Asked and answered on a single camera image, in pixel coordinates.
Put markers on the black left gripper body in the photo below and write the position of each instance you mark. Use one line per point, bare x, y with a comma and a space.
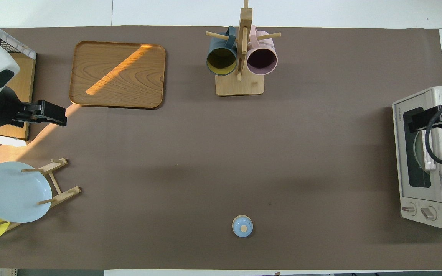
48, 112

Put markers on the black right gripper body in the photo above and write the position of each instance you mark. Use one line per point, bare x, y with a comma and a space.
420, 120

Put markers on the pale green plate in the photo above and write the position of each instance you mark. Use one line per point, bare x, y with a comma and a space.
418, 151

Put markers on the wooden serving tray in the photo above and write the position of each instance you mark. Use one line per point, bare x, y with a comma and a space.
117, 74

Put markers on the wooden plate rack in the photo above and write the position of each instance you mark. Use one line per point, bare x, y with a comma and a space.
58, 189

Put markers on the light blue plate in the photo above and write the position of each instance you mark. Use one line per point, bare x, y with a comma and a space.
14, 191

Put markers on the pink mug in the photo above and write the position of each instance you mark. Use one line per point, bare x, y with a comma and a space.
262, 60

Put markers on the dark teal mug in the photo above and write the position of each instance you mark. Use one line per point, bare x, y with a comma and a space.
221, 61

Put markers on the brown table mat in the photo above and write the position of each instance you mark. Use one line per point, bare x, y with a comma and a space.
225, 161

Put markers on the wooden mug tree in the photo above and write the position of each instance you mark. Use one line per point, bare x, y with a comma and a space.
240, 86

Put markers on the blue dome with wooden knob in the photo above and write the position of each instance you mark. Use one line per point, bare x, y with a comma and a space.
242, 226

